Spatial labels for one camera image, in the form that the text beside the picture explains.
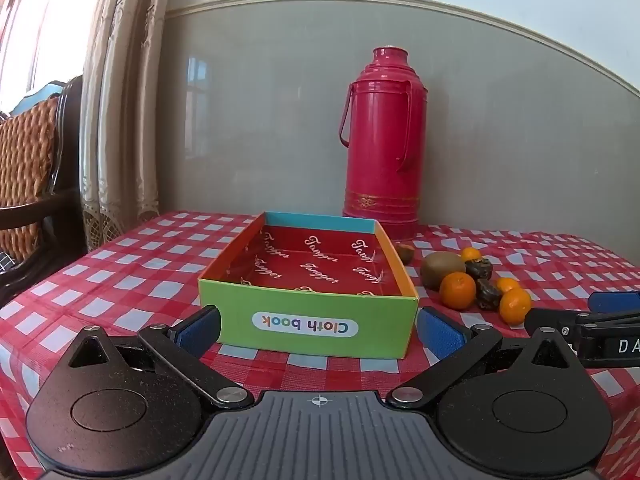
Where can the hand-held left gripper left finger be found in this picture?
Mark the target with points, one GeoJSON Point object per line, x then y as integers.
{"type": "Point", "coordinates": [200, 332]}

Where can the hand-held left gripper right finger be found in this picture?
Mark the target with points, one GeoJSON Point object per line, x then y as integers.
{"type": "Point", "coordinates": [440, 335]}

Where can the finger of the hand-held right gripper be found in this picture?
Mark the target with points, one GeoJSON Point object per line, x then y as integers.
{"type": "Point", "coordinates": [550, 319]}
{"type": "Point", "coordinates": [615, 301]}

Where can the orange tangerine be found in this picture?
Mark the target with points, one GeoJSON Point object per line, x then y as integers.
{"type": "Point", "coordinates": [457, 291]}
{"type": "Point", "coordinates": [509, 284]}
{"type": "Point", "coordinates": [515, 306]}
{"type": "Point", "coordinates": [470, 254]}

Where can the dark wrinkled fruit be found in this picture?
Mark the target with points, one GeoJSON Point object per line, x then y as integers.
{"type": "Point", "coordinates": [487, 295]}
{"type": "Point", "coordinates": [479, 268]}

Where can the brown kiwi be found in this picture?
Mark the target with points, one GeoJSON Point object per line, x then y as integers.
{"type": "Point", "coordinates": [440, 267]}

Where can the small brown fruit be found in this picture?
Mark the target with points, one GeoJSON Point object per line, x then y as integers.
{"type": "Point", "coordinates": [405, 253]}

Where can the colourful cardboard box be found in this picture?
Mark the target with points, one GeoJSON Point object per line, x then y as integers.
{"type": "Point", "coordinates": [310, 280]}

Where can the red checkered tablecloth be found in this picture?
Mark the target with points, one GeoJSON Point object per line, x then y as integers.
{"type": "Point", "coordinates": [125, 270]}

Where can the red thermos flask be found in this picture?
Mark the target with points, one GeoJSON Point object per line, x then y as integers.
{"type": "Point", "coordinates": [385, 150]}

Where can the dark wooden chair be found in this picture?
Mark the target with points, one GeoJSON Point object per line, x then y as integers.
{"type": "Point", "coordinates": [65, 170]}

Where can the beige lace curtain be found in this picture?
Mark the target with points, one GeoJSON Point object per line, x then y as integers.
{"type": "Point", "coordinates": [125, 110]}

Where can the brown woven cushion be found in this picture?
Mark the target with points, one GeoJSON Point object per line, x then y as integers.
{"type": "Point", "coordinates": [25, 160]}

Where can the window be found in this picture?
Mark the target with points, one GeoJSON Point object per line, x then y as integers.
{"type": "Point", "coordinates": [35, 15]}

